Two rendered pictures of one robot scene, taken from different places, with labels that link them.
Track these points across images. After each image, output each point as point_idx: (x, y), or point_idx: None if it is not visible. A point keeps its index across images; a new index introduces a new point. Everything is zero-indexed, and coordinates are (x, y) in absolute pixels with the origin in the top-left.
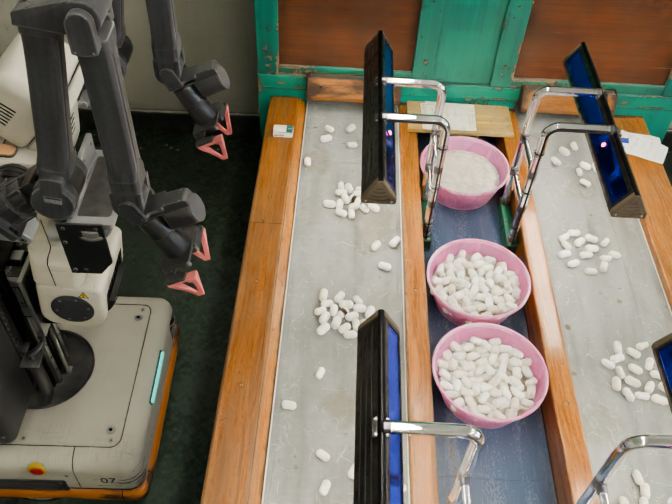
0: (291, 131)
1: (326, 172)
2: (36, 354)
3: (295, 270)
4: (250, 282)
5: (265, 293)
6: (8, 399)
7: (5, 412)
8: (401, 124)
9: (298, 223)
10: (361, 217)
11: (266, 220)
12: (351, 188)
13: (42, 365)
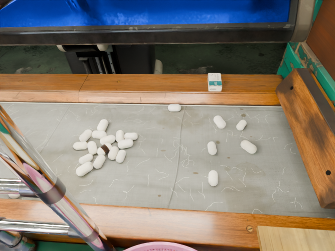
0: (211, 84)
1: (160, 126)
2: (85, 58)
3: (29, 107)
4: (21, 78)
5: (4, 85)
6: (75, 61)
7: (70, 62)
8: (275, 217)
9: (86, 106)
10: (77, 158)
11: (86, 81)
12: (119, 143)
13: (85, 64)
